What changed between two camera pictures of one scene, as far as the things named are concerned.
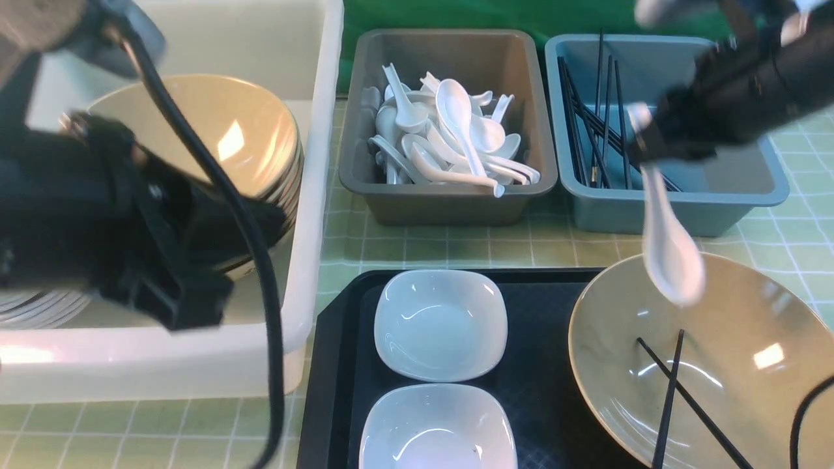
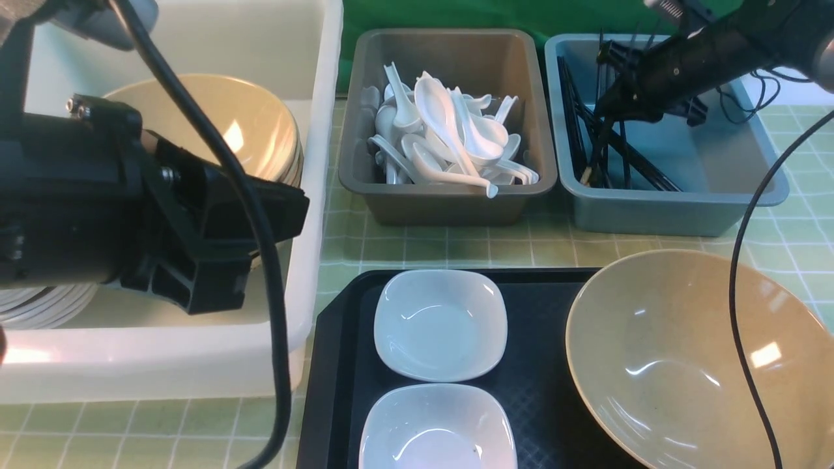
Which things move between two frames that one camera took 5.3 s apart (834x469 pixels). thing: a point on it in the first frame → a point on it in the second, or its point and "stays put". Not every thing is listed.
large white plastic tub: (293, 51) stays put
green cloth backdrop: (550, 17) stays put
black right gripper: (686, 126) → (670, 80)
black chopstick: (660, 464) → (601, 149)
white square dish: (440, 325) stays put
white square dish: (437, 426) stays put
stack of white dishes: (48, 309) stays put
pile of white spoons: (439, 131) stays put
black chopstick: (666, 412) → (606, 152)
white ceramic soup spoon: (674, 259) → (438, 109)
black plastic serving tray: (340, 368) stays put
